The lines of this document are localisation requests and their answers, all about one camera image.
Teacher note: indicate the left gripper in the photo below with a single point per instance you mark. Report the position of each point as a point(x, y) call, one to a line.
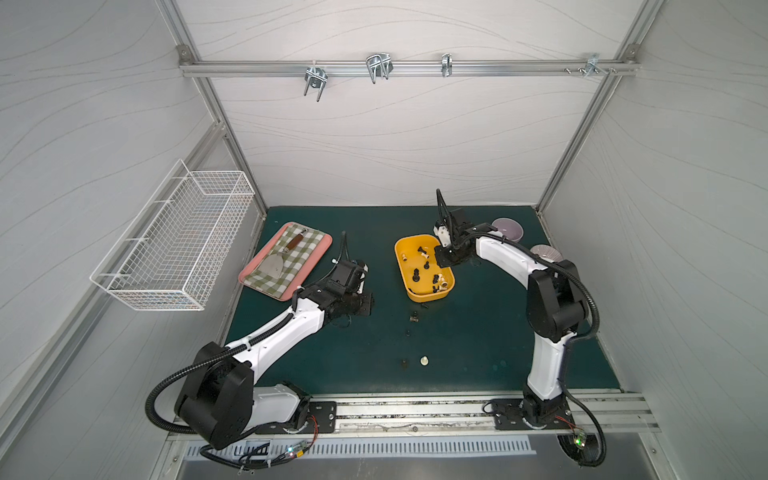
point(360, 302)

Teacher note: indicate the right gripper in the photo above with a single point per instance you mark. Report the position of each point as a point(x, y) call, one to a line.
point(450, 221)

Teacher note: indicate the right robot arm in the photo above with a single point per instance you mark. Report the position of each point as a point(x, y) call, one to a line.
point(556, 305)

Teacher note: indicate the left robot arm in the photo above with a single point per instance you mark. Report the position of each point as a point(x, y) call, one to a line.
point(220, 399)

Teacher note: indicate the yellow plastic storage box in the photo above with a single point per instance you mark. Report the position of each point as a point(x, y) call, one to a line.
point(424, 280)

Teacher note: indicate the pink tray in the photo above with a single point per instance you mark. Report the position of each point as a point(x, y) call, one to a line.
point(285, 261)

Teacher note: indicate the purple bowl upright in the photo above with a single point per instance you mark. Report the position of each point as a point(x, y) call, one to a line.
point(509, 228)

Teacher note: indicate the green checkered cloth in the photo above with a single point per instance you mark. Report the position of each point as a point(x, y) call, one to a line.
point(288, 261)

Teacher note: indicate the purple ribbed bowl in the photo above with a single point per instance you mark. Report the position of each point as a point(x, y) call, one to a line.
point(547, 253)

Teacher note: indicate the white vent strip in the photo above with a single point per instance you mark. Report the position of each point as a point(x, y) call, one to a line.
point(421, 447)

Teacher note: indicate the metal hook clamp middle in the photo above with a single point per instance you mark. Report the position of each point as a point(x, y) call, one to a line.
point(379, 65)

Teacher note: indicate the metal hook clamp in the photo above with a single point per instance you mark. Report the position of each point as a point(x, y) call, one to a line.
point(379, 65)
point(316, 78)

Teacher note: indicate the metal hook clamp left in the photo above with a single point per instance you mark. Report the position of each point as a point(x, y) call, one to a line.
point(316, 78)

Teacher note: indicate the aluminium crossbar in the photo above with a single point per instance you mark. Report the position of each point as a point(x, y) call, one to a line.
point(401, 68)

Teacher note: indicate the metal spatula wooden handle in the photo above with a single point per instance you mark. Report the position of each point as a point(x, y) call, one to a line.
point(273, 264)

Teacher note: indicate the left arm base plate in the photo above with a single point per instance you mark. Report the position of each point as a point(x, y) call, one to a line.
point(318, 415)

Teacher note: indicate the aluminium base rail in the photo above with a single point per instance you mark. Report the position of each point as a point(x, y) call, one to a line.
point(468, 413)

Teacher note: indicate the metal ring clamp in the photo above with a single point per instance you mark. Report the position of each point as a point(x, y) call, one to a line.
point(446, 65)

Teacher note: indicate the white wire basket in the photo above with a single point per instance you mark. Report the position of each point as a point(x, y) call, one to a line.
point(170, 255)

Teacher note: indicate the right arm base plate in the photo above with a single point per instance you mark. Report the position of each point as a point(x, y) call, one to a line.
point(507, 414)

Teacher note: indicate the metal bracket right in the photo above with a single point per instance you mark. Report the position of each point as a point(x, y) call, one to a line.
point(591, 67)

